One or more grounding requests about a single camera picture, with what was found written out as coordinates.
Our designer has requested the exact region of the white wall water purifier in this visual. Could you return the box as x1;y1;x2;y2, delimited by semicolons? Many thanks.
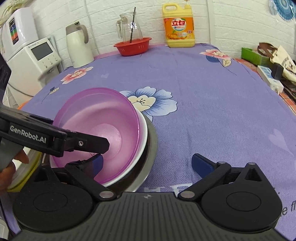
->
1;7;39;61

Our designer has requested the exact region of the purple plastic bowl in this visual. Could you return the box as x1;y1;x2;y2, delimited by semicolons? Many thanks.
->
53;88;140;186

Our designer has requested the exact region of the beige tote bag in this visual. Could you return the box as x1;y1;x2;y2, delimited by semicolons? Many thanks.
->
257;43;295;84

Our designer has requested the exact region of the person's left hand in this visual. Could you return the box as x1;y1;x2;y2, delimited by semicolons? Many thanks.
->
0;150;29;193

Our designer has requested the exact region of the red plastic basket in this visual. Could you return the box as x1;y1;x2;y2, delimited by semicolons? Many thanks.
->
114;37;151;57

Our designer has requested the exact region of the stainless steel bowl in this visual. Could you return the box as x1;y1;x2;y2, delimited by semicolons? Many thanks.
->
108;116;158;195

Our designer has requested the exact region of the black stirring stick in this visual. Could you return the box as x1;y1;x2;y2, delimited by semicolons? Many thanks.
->
129;7;137;43

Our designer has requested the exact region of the white thermos jug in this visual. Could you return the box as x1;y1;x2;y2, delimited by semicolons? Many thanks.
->
66;21;94;69

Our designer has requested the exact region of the white wall cable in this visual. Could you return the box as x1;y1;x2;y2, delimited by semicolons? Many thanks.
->
84;0;100;56

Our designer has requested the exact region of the white bowl red pattern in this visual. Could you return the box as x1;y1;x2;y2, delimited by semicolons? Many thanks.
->
53;106;148;187

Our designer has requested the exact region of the blue wall decoration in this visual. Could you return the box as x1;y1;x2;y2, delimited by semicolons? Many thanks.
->
268;0;295;21

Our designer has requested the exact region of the green box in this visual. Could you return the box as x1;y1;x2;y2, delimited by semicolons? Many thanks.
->
241;47;272;67

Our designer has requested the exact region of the glass pitcher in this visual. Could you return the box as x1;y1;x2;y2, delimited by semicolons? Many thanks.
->
116;12;143;42

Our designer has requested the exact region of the white water dispenser machine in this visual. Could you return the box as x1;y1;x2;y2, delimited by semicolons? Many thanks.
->
8;38;61;105

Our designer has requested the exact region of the yellow detergent bottle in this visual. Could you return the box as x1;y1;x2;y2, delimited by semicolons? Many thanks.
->
162;1;195;48

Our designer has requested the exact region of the white power strip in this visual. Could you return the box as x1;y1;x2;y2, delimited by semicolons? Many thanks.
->
257;65;284;94

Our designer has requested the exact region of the purple floral tablecloth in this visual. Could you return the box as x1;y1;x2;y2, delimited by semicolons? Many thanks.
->
23;44;295;240

